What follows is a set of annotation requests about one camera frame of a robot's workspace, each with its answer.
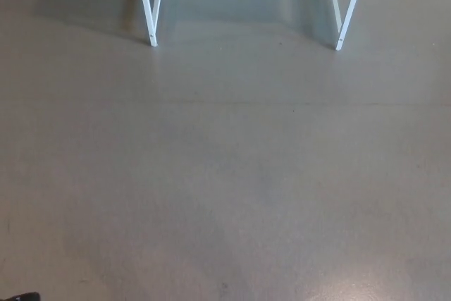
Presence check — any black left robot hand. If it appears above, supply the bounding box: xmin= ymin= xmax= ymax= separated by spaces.
xmin=0 ymin=291 xmax=41 ymax=301

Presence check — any white metal table leg frame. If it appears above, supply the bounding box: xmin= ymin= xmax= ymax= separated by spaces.
xmin=326 ymin=0 xmax=371 ymax=51
xmin=135 ymin=0 xmax=166 ymax=47

